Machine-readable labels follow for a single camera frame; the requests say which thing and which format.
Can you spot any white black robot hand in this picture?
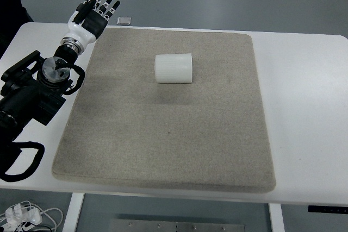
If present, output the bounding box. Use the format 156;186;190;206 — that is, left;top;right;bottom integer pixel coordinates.
63;0;120;47

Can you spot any white ribbed cup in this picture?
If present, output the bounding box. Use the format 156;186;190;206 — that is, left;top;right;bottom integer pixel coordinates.
154;53;192;84

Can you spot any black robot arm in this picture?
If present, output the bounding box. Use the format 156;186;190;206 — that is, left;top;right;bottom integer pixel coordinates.
1;0;120;146

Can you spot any small grey square object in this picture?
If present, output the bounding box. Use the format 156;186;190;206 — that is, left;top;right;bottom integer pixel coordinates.
117;17;132;26

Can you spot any beige felt mat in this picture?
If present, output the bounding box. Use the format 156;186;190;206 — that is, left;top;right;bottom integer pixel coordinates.
52;28;276;193

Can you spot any black table control panel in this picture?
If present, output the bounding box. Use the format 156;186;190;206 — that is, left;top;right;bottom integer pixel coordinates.
308;205;348;215

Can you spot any black sleeved cable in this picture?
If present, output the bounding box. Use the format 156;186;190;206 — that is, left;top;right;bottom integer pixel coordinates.
0;141;45;182

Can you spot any grey metal base plate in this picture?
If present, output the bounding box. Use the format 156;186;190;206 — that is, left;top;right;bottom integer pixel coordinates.
109;219;245;232

